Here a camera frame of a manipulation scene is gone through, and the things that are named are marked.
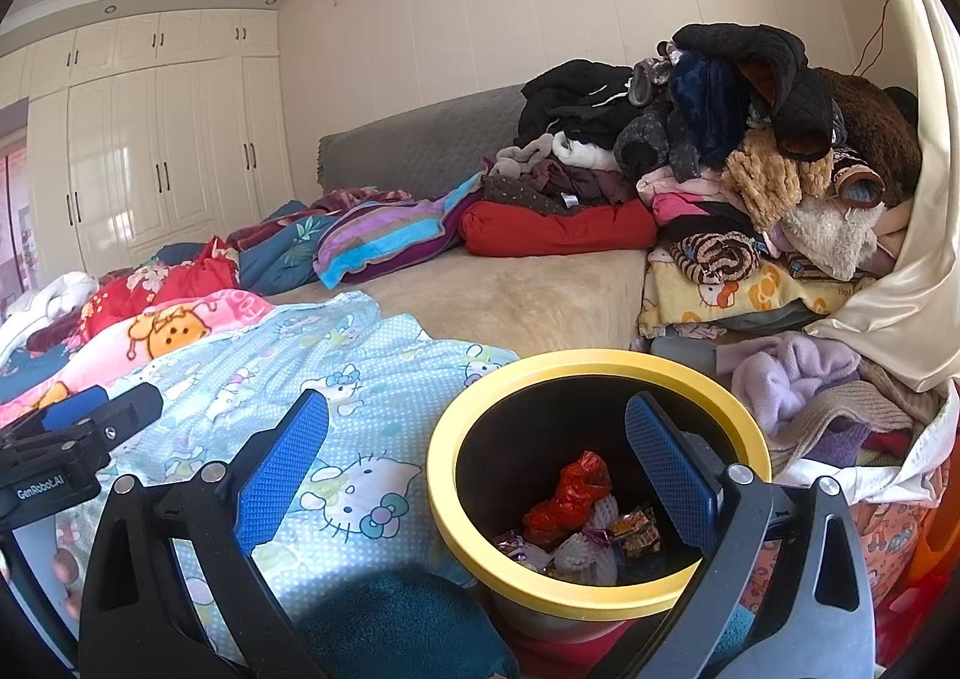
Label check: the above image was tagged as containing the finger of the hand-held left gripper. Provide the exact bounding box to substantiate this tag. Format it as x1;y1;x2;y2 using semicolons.
81;382;164;459
0;384;110;452

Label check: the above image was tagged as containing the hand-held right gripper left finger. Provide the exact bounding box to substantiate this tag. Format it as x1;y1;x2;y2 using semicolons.
79;390;332;679

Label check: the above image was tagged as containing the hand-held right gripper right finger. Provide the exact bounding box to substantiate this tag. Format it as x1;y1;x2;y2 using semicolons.
592;391;878;679

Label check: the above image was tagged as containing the red plastic bag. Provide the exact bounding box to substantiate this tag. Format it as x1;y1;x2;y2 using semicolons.
523;452;613;553

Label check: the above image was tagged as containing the short white foam fruit net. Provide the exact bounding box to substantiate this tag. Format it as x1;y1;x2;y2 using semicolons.
553;497;625;585

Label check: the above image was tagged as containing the yellow rimmed black trash bin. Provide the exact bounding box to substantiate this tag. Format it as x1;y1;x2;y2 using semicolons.
426;349;773;644

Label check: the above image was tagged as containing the person's left hand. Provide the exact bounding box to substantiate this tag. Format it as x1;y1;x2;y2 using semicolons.
51;548;85;617

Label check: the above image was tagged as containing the white garment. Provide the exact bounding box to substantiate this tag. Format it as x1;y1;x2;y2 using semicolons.
0;272;100;366

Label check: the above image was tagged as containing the pink bear print blanket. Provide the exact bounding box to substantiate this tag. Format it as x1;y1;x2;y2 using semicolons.
0;289;280;426

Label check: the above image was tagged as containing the blue cat print blanket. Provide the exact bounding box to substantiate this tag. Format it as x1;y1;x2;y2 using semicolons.
56;290;520;666

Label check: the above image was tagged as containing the red floral quilt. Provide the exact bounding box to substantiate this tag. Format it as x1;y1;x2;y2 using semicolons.
75;236;242;344

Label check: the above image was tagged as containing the lavender fleece garment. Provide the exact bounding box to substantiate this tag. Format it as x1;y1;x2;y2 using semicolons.
731;334;864;437

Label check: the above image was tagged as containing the brown knit garment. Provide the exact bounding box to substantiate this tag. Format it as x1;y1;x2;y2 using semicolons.
769;379;917;471

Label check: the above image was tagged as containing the teal cloth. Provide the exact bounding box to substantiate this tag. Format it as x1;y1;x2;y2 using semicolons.
292;566;520;679

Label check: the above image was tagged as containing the yellow cartoon print blanket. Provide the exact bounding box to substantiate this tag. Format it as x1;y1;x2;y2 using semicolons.
637;248;880;344

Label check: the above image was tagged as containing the pink cat print door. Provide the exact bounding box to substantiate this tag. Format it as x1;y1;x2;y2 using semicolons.
0;109;35;299

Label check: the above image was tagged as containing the blue leaf print quilt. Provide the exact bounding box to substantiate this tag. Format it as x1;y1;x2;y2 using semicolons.
154;203;343;297

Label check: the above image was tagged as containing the pink printed cloth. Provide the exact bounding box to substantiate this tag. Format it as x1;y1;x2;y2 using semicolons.
742;499;932;621

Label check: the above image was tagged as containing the purple striped pillow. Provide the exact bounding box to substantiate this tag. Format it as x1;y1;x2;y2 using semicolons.
313;173;486;291

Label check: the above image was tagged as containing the red pillow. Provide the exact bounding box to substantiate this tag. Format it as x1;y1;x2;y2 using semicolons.
457;199;662;259

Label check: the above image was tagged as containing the cream wardrobe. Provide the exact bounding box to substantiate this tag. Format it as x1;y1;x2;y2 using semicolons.
0;8;295;277

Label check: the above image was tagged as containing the maroon patterned blanket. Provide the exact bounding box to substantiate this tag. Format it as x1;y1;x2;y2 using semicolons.
225;188;415;254

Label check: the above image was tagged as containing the pile of clothes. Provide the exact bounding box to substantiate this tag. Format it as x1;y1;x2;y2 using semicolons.
484;23;925;284

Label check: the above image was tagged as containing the cream curtain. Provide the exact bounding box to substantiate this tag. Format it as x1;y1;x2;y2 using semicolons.
806;0;960;381

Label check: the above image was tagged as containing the grey quilted headboard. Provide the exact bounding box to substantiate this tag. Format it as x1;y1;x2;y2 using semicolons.
316;83;531;197

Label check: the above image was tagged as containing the red cable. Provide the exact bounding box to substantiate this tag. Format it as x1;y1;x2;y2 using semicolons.
855;0;894;75

